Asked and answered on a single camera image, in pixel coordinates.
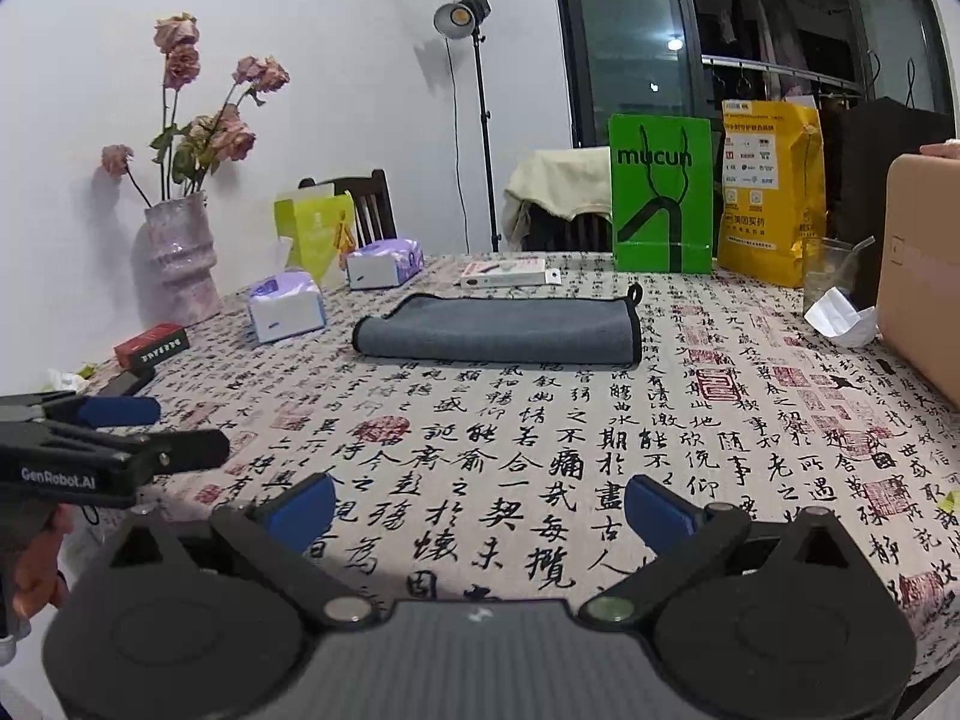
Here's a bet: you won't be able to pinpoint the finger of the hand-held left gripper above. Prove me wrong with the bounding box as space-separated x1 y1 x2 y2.
112 429 230 478
79 394 162 430

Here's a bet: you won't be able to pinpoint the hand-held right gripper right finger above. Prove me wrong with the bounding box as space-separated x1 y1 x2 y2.
583 475 852 627

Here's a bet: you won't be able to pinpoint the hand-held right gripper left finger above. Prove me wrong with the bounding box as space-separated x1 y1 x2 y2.
112 474 376 631

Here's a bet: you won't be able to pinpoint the grey towel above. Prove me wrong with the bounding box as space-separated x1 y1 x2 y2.
352 283 643 369

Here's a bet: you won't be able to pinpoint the person's left hand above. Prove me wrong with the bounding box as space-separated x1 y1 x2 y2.
13 506 73 616

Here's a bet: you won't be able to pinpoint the small black object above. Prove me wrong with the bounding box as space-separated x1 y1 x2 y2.
96 366 156 400

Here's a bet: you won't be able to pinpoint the crumpled wrappers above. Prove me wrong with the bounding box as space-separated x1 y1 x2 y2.
43 363 100 392

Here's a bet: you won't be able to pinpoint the small red box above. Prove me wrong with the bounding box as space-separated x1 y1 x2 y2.
113 323 188 373

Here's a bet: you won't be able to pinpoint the speckled pink ceramic vase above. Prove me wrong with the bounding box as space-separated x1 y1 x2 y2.
131 191 224 328

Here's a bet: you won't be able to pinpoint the calligraphy print tablecloth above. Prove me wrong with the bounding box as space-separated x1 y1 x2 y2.
45 250 960 700

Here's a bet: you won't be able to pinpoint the purple white tissue pack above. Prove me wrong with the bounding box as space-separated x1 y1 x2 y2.
247 273 328 344
346 239 425 291

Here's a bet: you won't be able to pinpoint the yellow-green paper bag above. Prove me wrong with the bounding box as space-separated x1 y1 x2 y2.
273 180 358 290

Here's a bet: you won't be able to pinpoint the crumpled white paper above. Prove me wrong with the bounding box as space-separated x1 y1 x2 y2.
805 288 880 347

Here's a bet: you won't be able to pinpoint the flat white pink box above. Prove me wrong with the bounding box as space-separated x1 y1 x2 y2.
458 258 563 288

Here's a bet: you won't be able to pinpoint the dried pink roses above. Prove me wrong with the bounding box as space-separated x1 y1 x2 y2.
101 13 291 205

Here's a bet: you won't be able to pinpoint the clear plastic cup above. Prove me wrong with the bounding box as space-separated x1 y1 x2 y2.
802 235 876 317

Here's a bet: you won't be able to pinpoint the dark wooden chair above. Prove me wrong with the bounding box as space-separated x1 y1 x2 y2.
298 169 398 250

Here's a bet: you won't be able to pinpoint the green paper bag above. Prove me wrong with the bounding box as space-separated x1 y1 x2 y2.
608 113 714 275

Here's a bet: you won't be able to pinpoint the yellow paper bag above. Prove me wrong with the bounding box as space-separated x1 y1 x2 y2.
718 98 827 289

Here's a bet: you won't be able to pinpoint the chair with cream cloth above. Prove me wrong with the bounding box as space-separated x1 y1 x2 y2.
501 145 617 254

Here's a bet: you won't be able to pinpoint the tan cardboard box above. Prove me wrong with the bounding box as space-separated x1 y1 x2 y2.
876 153 960 415

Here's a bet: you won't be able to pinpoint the studio light on stand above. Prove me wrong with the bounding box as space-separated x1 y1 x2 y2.
433 0 502 254

